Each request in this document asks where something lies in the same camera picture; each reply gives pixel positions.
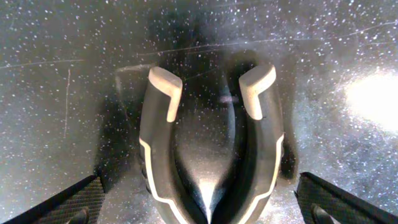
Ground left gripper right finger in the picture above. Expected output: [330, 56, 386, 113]
[294, 171, 398, 224]

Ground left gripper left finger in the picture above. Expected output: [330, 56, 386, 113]
[0, 174, 106, 224]

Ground pliers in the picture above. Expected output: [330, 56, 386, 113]
[138, 64, 285, 224]

